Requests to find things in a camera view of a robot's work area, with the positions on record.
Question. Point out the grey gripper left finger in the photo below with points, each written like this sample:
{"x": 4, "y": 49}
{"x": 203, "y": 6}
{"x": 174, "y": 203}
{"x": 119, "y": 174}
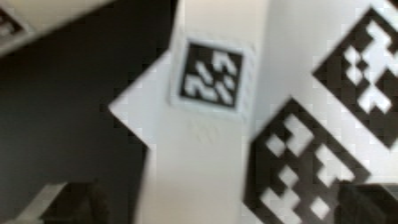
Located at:
{"x": 70, "y": 203}

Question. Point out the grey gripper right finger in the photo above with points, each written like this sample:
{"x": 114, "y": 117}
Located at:
{"x": 366, "y": 203}

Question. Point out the AprilTag marker sheet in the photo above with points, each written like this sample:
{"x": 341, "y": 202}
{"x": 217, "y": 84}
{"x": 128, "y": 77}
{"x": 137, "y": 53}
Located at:
{"x": 324, "y": 131}

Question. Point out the white leg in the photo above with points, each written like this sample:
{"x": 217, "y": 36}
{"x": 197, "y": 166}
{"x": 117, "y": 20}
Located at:
{"x": 185, "y": 108}
{"x": 32, "y": 17}

